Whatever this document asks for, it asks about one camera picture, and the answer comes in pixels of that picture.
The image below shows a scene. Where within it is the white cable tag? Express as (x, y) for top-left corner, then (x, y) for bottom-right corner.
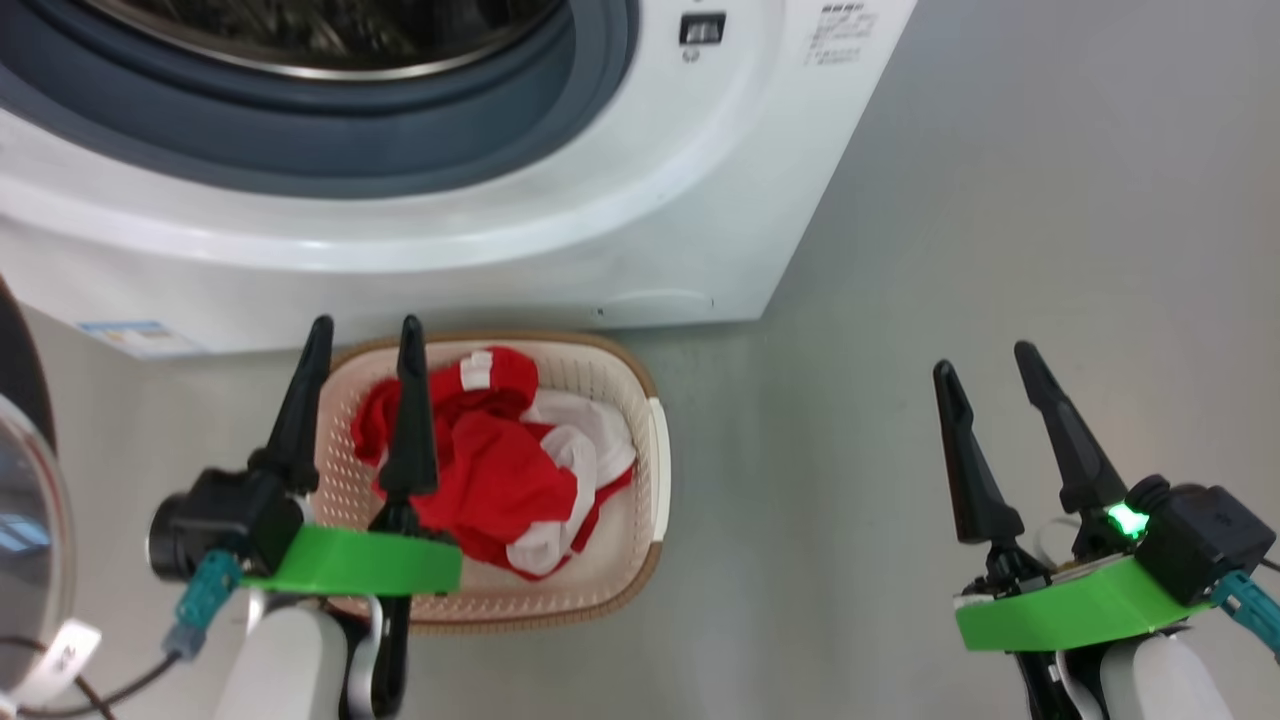
(15, 620), (103, 706)

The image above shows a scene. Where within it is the teal cable connector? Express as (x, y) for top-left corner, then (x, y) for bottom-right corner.
(1210, 570), (1280, 661)
(163, 548), (244, 661)

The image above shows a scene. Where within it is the stainless steel washing machine drum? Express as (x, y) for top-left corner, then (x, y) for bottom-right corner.
(75, 0), (566, 81)

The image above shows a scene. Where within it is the red and white garment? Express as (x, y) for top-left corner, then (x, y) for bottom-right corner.
(350, 346), (638, 581)

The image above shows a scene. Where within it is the teal left cable connector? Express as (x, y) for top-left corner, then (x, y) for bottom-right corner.
(163, 548), (244, 661)

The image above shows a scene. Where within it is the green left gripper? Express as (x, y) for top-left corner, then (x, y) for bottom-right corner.
(243, 315), (464, 599)

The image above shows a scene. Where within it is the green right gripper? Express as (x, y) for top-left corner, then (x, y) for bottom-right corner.
(932, 340), (1219, 654)

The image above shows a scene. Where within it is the round black glass washer door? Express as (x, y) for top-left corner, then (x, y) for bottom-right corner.
(0, 278), (79, 693)

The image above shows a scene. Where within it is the round filter cover panel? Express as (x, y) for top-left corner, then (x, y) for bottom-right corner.
(598, 288), (716, 323)

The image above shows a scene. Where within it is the white front-load washing machine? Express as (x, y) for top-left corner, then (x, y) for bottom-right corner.
(0, 0), (918, 359)

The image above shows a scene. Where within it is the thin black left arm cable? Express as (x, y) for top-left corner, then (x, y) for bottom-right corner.
(0, 640), (186, 720)

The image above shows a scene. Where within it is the teal right cable connector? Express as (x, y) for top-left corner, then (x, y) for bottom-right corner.
(1210, 570), (1280, 661)

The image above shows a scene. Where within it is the grey rubber door gasket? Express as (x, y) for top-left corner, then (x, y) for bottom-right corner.
(0, 0), (641, 199)

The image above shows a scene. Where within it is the cream laundry basket brown rim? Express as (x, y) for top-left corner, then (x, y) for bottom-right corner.
(310, 332), (671, 635)

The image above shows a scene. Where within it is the blue energy label sticker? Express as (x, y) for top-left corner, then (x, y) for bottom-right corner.
(78, 320), (206, 359)

